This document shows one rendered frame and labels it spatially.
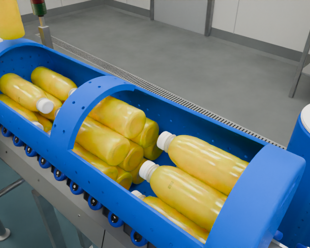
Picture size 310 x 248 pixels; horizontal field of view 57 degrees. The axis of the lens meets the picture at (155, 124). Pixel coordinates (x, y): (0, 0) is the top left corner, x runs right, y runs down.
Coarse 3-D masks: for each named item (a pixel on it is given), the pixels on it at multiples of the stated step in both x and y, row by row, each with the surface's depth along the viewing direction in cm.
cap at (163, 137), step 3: (162, 132) 60; (165, 132) 60; (168, 132) 60; (162, 135) 59; (165, 135) 59; (168, 135) 59; (159, 138) 59; (162, 138) 59; (165, 138) 59; (159, 141) 59; (162, 141) 59; (159, 144) 59; (162, 144) 59; (159, 147) 60; (162, 147) 59
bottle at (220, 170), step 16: (176, 144) 56; (192, 144) 54; (208, 144) 55; (176, 160) 56; (192, 160) 53; (208, 160) 52; (224, 160) 51; (240, 160) 51; (208, 176) 52; (224, 176) 50; (224, 192) 51
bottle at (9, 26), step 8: (0, 0) 75; (8, 0) 76; (16, 0) 79; (0, 8) 76; (8, 8) 77; (16, 8) 79; (0, 16) 77; (8, 16) 78; (16, 16) 79; (0, 24) 79; (8, 24) 79; (16, 24) 80; (0, 32) 80; (8, 32) 80; (16, 32) 81; (24, 32) 84
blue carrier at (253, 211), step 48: (0, 48) 83; (48, 48) 90; (96, 96) 62; (144, 96) 75; (48, 144) 65; (240, 144) 63; (96, 192) 59; (144, 192) 76; (240, 192) 42; (288, 192) 48; (192, 240) 44; (240, 240) 40
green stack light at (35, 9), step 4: (32, 4) 131; (36, 4) 130; (40, 4) 131; (44, 4) 133; (32, 8) 132; (36, 8) 131; (40, 8) 132; (44, 8) 133; (36, 12) 132; (40, 12) 133; (44, 12) 134
